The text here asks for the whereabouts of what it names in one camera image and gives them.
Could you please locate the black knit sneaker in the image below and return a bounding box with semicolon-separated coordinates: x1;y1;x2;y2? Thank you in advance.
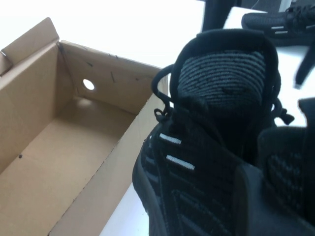
132;28;315;236
242;4;315;47

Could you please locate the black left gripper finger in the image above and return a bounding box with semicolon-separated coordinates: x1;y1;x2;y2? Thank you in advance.
232;164;272;236

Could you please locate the brown cardboard shoe box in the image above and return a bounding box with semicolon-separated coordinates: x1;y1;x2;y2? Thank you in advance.
0;16;170;236

